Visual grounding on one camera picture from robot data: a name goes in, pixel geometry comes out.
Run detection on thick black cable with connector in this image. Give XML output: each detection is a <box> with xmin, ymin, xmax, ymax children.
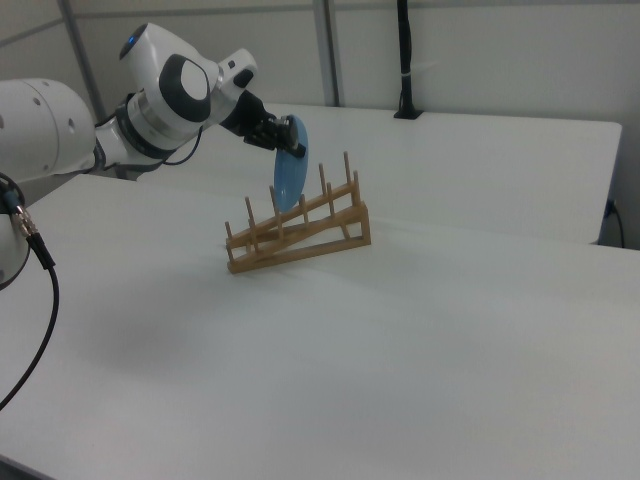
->
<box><xmin>0</xmin><ymin>202</ymin><xmax>61</xmax><ymax>412</ymax></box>

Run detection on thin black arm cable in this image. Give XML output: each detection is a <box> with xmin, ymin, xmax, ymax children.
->
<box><xmin>92</xmin><ymin>124</ymin><xmax>205</xmax><ymax>174</ymax></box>

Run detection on wooden plate rack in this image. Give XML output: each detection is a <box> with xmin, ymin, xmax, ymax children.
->
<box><xmin>223</xmin><ymin>151</ymin><xmax>372</xmax><ymax>275</ymax></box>

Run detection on dark teal looped cable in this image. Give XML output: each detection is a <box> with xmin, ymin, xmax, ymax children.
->
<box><xmin>0</xmin><ymin>171</ymin><xmax>24</xmax><ymax>209</ymax></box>

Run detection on black pole with flat base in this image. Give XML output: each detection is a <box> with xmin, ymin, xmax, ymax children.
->
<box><xmin>393</xmin><ymin>0</ymin><xmax>425</xmax><ymax>120</ymax></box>

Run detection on blue round plate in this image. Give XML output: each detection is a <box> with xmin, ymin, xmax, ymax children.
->
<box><xmin>273</xmin><ymin>113</ymin><xmax>310</xmax><ymax>214</ymax></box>

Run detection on grey partition post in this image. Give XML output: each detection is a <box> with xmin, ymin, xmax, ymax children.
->
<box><xmin>313</xmin><ymin>0</ymin><xmax>346</xmax><ymax>107</ymax></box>
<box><xmin>58</xmin><ymin>0</ymin><xmax>107</xmax><ymax>121</ymax></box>

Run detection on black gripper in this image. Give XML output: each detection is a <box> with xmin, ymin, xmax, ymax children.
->
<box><xmin>219</xmin><ymin>92</ymin><xmax>309</xmax><ymax>160</ymax></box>

